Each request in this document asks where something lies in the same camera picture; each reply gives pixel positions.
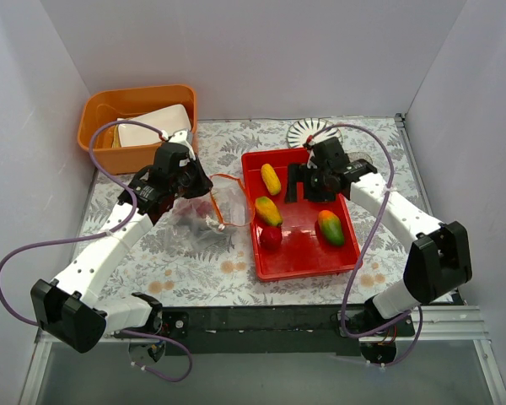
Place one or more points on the speckled grey round dish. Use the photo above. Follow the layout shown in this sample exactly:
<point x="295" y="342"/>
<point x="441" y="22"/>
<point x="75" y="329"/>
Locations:
<point x="359" y="155"/>

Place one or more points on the red apple toy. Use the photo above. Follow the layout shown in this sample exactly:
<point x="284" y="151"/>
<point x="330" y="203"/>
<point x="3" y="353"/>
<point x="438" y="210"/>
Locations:
<point x="271" y="238"/>

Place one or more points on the striped round plate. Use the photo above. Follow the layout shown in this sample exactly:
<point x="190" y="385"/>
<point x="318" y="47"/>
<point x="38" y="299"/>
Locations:
<point x="301" y="130"/>

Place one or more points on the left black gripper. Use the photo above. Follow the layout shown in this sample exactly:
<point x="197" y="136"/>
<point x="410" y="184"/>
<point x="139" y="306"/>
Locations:
<point x="198" y="181"/>

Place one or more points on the clear zip top bag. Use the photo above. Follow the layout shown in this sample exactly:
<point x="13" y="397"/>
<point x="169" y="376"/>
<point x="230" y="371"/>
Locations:
<point x="231" y="208"/>

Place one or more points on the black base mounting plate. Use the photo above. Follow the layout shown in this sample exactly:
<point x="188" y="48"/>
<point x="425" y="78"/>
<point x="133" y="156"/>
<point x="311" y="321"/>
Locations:
<point x="258" y="330"/>

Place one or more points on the yellow corn cob toy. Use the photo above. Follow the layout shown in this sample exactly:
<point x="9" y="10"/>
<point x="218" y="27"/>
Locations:
<point x="271" y="180"/>

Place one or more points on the yellow item in tub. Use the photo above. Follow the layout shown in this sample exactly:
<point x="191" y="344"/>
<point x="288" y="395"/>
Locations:
<point x="109" y="139"/>

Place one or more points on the grey fish toy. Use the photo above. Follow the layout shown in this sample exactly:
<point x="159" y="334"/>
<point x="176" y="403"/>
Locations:
<point x="201" y="233"/>

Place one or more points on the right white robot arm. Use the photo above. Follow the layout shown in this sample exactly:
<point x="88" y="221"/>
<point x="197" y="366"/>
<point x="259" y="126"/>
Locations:
<point x="439" y="259"/>

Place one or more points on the green orange mango toy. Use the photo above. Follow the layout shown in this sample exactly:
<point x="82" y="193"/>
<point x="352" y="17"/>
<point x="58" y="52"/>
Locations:
<point x="331" y="228"/>

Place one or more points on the orange plastic tub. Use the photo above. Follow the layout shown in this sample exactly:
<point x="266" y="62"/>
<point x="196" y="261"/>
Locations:
<point x="110" y="105"/>

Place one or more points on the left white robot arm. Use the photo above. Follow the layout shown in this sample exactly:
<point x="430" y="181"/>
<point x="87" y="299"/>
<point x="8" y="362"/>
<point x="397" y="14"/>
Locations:
<point x="69" y="307"/>

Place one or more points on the red plastic tray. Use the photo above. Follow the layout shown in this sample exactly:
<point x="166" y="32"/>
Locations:
<point x="303" y="252"/>

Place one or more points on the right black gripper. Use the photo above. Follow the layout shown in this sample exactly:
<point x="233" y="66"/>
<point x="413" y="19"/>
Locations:
<point x="305" y="186"/>

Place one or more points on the purple grape bunch toy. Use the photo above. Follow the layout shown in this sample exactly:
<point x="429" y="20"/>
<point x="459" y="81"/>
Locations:
<point x="196" y="208"/>

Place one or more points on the white rectangular dish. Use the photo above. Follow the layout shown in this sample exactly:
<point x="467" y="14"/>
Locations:
<point x="168" y="120"/>

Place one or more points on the yellow orange mango toy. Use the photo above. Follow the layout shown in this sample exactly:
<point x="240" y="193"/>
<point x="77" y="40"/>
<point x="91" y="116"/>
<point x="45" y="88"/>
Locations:
<point x="267" y="210"/>

